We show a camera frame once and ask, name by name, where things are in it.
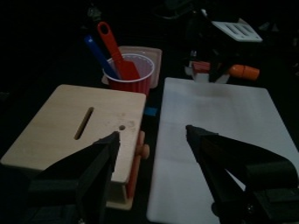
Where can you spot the red toy spatula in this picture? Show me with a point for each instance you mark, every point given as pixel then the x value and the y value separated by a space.
pixel 123 65

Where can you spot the pink plastic container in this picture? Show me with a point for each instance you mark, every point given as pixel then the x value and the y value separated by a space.
pixel 155 62

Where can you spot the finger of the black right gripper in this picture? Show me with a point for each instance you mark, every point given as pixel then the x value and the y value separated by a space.
pixel 216 68

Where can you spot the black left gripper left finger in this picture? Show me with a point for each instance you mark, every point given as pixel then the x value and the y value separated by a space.
pixel 77 175

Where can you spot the blue toy utensil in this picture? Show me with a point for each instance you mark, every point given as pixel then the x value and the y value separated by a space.
pixel 99 57

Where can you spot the red plastic cup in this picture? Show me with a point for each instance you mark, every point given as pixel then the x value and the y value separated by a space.
pixel 129 85

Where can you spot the blue tape piece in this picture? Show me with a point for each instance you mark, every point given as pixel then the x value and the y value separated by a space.
pixel 151 110

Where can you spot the white rectangular plate board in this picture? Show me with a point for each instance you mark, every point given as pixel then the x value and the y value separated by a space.
pixel 218 110

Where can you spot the orange toy carrot piece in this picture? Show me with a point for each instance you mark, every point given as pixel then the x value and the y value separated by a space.
pixel 244 72

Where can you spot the salmon sushi toy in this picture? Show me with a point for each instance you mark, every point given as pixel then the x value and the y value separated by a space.
pixel 200 67

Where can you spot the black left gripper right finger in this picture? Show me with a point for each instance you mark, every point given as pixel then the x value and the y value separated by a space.
pixel 240 172

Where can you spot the white slotted toy spatula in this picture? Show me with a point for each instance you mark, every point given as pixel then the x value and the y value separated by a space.
pixel 239 30

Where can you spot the light wooden box with slot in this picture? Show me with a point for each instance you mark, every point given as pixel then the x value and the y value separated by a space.
pixel 57 125

